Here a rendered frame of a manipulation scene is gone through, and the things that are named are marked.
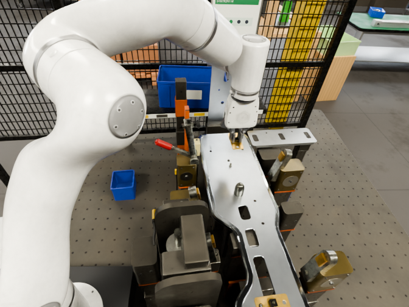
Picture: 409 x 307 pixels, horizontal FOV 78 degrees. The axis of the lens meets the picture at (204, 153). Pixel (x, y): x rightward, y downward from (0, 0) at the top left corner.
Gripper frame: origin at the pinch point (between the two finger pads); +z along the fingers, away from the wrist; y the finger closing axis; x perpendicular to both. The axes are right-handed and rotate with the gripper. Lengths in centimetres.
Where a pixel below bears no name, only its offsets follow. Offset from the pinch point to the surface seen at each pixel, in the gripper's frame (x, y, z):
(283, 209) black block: -20.3, 13.4, 15.6
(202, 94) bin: 34.7, -6.5, 4.6
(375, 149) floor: 101, 192, 115
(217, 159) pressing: 3.5, -4.5, 14.7
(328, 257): -41.4, 13.3, 4.8
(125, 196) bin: 11, -44, 42
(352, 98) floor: 199, 226, 116
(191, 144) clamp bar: -2.1, -15.5, 1.0
